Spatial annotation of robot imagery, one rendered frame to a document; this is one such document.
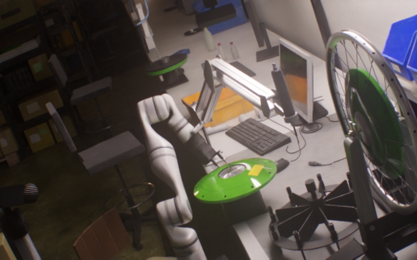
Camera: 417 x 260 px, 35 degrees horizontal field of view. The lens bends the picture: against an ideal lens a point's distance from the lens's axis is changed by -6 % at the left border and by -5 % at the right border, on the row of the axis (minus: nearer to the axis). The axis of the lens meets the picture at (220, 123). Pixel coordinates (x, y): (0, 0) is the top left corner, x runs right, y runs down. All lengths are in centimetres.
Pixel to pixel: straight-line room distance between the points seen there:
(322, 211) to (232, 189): 36
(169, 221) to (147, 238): 261
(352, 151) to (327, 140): 117
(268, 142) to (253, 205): 62
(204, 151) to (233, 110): 85
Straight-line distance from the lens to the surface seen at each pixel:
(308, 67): 300
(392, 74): 159
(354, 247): 197
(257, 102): 247
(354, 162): 179
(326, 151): 284
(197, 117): 301
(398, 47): 260
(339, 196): 221
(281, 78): 228
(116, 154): 454
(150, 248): 466
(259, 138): 314
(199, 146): 274
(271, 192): 265
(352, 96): 179
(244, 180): 240
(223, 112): 355
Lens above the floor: 204
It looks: 18 degrees down
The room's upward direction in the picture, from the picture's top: 20 degrees counter-clockwise
